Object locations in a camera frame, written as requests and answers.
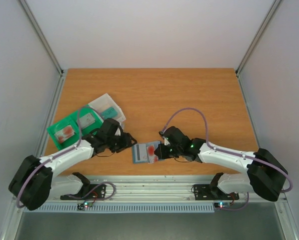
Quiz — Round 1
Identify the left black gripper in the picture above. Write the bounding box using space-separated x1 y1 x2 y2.
107 132 138 153

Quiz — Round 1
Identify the red white card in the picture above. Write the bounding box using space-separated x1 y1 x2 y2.
54 125 75 144
146 141 162 164

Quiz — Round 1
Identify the teal card holder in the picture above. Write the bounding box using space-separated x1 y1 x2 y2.
130 140 165 165

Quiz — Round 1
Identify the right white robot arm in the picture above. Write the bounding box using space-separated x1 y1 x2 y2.
154 126 288 202

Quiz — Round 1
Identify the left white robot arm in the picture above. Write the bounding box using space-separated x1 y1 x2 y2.
8 118 137 211

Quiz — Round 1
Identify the teal card in bin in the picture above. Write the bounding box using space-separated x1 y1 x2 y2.
100 106 119 120

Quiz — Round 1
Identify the grey card in tray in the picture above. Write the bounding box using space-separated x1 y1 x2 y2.
76 112 96 130

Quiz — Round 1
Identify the red white card in tray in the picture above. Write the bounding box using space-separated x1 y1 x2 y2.
54 125 75 144

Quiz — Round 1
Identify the white translucent plastic bin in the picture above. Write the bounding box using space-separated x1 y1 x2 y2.
88 93 126 126

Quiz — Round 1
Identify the green plastic tray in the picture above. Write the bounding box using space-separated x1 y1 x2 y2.
47 105 104 151

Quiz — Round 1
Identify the aluminium front rail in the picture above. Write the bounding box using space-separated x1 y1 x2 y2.
12 174 288 203

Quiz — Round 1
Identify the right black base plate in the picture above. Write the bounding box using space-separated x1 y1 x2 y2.
191 184 240 201

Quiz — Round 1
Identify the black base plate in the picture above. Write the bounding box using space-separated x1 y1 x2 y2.
60 183 106 201
191 184 240 201

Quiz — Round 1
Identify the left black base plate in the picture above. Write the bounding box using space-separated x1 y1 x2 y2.
60 183 106 201

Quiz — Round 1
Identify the grey slotted cable duct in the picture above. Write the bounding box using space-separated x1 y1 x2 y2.
32 202 215 214

